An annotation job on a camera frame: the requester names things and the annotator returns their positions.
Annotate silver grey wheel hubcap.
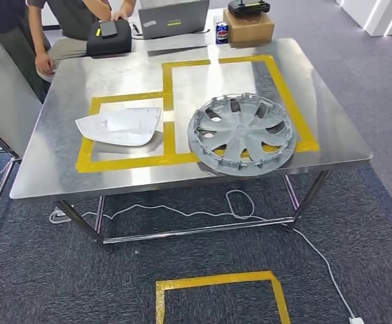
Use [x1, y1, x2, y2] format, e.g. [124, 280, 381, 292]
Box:
[186, 92, 297, 178]

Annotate white plastic cover part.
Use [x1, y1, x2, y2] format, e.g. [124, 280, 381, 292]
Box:
[74, 107, 162, 148]

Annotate stainless steel workbench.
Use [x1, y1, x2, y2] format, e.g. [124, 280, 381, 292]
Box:
[9, 38, 374, 252]

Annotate yellow tape outline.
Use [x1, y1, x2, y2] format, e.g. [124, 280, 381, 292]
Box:
[75, 54, 321, 174]

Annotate yellow floor tape square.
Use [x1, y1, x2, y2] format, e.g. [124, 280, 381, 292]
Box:
[155, 270, 291, 324]

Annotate blue soda can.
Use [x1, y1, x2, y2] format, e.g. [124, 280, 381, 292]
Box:
[216, 21, 230, 45]

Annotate grey laptop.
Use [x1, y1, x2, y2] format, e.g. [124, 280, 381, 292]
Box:
[137, 0, 211, 41]

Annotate brown cardboard box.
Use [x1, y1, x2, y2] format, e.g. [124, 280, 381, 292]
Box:
[222, 7, 275, 45]

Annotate black carry case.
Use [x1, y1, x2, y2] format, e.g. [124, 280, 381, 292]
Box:
[86, 19, 132, 57]

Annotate black remote controller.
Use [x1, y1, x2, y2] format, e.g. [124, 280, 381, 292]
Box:
[228, 0, 271, 19]

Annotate black phone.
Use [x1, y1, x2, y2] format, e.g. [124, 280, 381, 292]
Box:
[100, 21, 118, 38]

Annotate person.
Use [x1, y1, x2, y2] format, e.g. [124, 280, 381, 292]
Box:
[0, 0, 48, 104]
[27, 0, 137, 84]

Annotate white cabinet block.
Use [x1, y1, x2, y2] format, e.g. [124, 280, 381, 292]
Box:
[336, 0, 392, 38]

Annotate stainless steel table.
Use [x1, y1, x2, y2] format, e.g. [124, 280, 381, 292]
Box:
[0, 30, 43, 265]

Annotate long white power cable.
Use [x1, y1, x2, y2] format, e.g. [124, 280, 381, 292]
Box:
[81, 189, 352, 319]

